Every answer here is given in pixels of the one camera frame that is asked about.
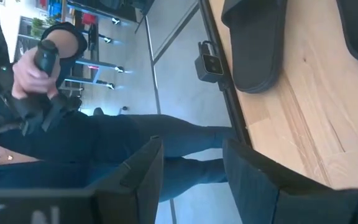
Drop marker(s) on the black aluminium table frame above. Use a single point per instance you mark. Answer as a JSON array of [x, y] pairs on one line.
[[230, 102]]

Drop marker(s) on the green background plant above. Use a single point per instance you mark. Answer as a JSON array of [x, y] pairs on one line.
[[37, 26]]

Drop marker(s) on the person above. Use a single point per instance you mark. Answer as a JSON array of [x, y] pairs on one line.
[[166, 137]]

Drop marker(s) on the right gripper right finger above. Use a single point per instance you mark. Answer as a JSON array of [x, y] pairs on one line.
[[275, 199]]

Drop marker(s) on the person's hand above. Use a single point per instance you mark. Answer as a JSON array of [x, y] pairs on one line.
[[26, 77]]

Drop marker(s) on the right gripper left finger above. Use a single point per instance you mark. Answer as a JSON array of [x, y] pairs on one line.
[[135, 193]]

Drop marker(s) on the small dark camera module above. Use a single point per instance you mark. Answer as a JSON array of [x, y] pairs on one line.
[[212, 63]]

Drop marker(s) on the red box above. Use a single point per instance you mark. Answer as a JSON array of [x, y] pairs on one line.
[[89, 18]]

